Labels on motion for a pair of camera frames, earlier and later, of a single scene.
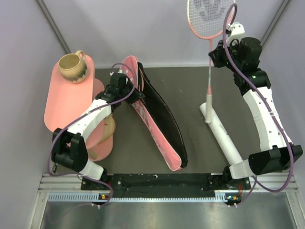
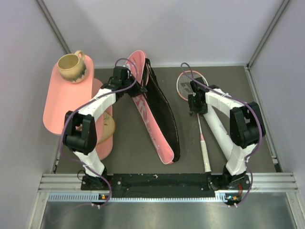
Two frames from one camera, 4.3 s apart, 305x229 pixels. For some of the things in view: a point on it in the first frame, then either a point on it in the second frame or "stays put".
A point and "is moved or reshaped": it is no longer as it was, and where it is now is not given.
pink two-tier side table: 65,101 stays put
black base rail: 165,182 stays put
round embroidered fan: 109,128 stays put
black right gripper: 216,54 to 201,111
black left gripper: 136,96 to 137,89
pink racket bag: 157,116 is moved or reshaped
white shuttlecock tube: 226,144 stays put
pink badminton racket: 207,17 to 184,89
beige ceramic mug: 73,67 stays put
